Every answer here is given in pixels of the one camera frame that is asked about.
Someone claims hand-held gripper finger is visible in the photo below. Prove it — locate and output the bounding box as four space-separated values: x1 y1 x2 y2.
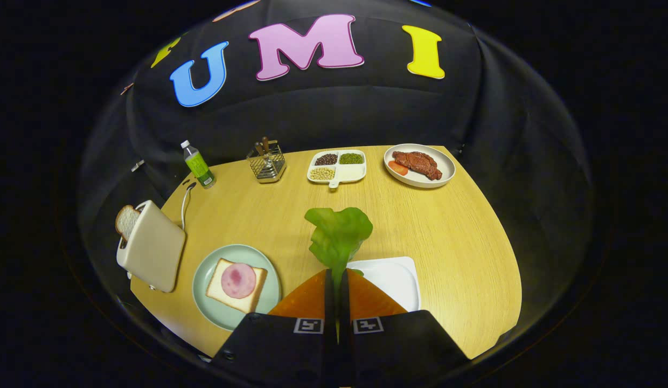
211 269 337 388
338 268 470 388

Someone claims green lettuce leaf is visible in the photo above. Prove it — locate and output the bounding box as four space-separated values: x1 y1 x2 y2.
304 207 374 292

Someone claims toasted bread slice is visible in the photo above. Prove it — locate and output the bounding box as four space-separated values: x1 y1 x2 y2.
115 205 141 241

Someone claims white square plate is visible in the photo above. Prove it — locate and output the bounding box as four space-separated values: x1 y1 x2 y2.
346 257 422 313

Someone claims pink ham slice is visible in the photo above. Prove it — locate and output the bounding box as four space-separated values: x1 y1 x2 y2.
221 262 257 300

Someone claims bread slice under ham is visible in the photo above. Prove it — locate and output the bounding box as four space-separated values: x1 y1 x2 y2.
206 258 268 314

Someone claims pale green round plate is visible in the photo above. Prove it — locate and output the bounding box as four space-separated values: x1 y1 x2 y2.
192 244 282 331

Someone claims white divided dish with beans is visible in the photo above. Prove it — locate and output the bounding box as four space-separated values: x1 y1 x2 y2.
307 149 367 189

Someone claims brown steak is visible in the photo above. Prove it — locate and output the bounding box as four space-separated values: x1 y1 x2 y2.
392 151 443 181

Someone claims white round plate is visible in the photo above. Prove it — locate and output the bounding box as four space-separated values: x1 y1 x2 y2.
384 143 456 189

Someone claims white toaster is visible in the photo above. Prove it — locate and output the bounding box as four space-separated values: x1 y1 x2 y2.
116 200 186 293

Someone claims green label drink bottle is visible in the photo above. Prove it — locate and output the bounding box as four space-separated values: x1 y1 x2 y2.
180 140 217 189

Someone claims black backdrop cloth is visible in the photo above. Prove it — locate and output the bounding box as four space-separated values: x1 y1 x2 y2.
78 0 596 351

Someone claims metal wire utensil holder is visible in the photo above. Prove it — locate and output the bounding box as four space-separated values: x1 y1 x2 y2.
246 140 287 184

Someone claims white toaster cable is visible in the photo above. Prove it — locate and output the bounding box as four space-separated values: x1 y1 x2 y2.
180 182 198 230

